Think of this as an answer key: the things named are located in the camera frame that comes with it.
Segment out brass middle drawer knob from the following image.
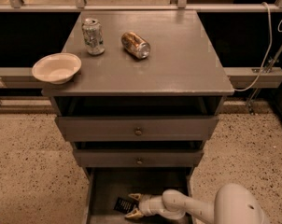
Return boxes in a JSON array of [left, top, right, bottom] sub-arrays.
[[136, 158, 143, 165]]

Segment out white cable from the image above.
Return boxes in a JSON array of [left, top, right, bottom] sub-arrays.
[[233, 1, 282, 93]]

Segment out brass drawer knob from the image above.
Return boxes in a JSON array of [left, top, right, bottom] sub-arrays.
[[136, 158, 143, 165], [134, 127, 143, 136]]

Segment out grey open bottom drawer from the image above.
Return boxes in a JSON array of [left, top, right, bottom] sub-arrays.
[[82, 168, 194, 224]]

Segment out white paper bowl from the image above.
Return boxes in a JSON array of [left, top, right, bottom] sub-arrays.
[[32, 53, 81, 84]]

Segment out brass top drawer knob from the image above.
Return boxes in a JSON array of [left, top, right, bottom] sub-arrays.
[[134, 127, 143, 136]]

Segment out metal railing frame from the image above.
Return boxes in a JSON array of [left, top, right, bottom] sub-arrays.
[[0, 0, 282, 90]]

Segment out lying golden soda can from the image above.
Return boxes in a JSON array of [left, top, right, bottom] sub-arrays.
[[121, 32, 150, 60]]

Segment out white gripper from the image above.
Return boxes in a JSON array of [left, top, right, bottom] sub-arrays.
[[125, 193, 163, 219]]

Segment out grey wooden drawer cabinet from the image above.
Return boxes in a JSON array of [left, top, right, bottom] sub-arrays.
[[41, 9, 235, 224]]

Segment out grey top drawer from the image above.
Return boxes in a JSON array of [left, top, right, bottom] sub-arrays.
[[55, 116, 219, 142]]

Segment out black rxbar chocolate wrapper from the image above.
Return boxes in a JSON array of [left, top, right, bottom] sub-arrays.
[[114, 197, 137, 214]]

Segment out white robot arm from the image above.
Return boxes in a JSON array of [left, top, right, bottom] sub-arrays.
[[125, 183, 271, 224]]

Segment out grey middle drawer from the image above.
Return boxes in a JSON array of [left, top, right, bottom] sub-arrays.
[[73, 149, 204, 168]]

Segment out upright silver soda can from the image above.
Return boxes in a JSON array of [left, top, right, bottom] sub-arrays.
[[81, 18, 105, 55]]

